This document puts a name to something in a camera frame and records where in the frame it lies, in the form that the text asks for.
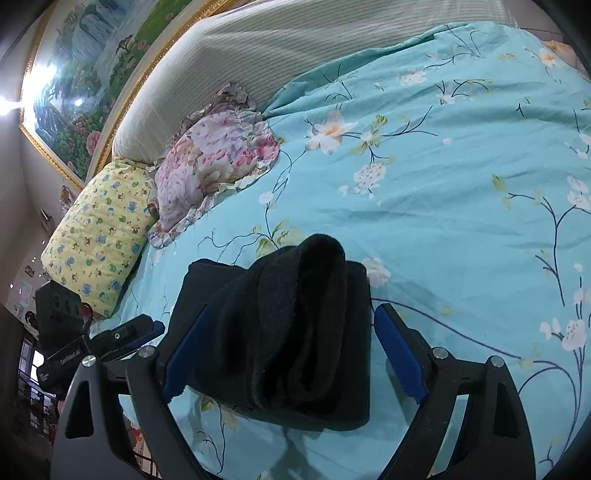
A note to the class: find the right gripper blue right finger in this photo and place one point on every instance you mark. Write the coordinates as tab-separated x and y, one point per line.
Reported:
425	374

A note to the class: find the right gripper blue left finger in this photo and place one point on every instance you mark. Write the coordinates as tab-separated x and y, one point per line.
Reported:
155	375

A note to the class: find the black pants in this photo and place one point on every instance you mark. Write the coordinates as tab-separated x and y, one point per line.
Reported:
286	339

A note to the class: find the yellow cartoon print pillow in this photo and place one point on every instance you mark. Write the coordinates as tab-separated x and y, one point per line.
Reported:
99	239

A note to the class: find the turquoise floral bed quilt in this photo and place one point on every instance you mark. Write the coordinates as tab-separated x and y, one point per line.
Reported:
456	168

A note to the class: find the pink floral ruffled pillow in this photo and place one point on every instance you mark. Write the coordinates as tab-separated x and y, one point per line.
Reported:
216	151

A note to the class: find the gold framed landscape painting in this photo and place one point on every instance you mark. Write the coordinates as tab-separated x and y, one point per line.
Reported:
87	61

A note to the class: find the white striped headboard cover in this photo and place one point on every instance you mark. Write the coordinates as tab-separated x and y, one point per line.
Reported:
263	46

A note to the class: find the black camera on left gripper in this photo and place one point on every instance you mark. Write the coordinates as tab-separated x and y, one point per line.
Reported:
61	314

